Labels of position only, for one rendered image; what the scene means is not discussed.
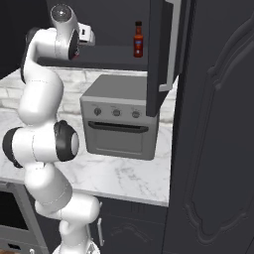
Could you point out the dark base cabinet door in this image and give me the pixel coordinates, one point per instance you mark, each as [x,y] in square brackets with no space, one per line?
[132,228]

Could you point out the toaster oven knob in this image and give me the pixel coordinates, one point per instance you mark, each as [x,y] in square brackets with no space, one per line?
[116,112]
[97,111]
[135,114]

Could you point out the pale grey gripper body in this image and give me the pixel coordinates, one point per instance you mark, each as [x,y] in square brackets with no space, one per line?
[91,39]

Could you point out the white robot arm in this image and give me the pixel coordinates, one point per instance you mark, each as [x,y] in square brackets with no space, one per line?
[39,99]

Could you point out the dark tall cabinet panel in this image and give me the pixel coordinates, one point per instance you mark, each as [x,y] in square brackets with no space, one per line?
[215,132]

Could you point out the toaster oven door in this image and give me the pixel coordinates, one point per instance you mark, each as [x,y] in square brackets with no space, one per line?
[117,140]

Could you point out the dark wall cabinet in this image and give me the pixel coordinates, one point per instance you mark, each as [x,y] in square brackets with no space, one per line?
[109,56]

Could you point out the grey built-in oven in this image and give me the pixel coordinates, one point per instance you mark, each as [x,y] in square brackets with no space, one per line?
[16,215]

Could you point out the dark open cabinet door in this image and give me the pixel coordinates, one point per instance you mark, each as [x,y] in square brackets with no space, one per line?
[13,36]
[154,59]

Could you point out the grey toaster oven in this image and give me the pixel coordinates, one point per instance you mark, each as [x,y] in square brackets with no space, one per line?
[115,92]

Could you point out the red hot sauce bottle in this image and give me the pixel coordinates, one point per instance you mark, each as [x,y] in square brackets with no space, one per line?
[138,41]

